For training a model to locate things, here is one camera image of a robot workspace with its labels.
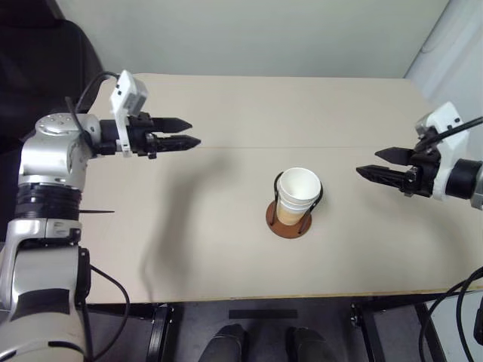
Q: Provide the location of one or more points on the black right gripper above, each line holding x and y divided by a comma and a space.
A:
424, 173

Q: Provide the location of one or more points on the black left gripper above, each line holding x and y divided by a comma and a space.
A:
141, 139

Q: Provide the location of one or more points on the white paper cup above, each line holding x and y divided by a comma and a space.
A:
298, 184

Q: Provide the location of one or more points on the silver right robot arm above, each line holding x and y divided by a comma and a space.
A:
464, 177

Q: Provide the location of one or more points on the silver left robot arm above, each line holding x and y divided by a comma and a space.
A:
45, 162

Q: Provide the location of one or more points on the black zip tie tail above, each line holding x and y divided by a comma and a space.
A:
98, 212

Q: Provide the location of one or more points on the black chair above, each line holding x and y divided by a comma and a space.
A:
45, 68

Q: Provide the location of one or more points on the black metal table leg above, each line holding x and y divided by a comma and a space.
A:
368, 335
430, 332
160, 335

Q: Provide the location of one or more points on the black metal table crossbar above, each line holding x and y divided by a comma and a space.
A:
139, 311

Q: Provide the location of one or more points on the dark grey rounded shape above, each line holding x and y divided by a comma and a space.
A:
226, 343
313, 345

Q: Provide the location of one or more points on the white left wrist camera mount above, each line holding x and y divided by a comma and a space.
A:
126, 90

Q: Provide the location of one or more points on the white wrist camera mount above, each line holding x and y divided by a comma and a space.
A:
453, 147
126, 90

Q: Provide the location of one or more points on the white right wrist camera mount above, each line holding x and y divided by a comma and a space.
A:
453, 147

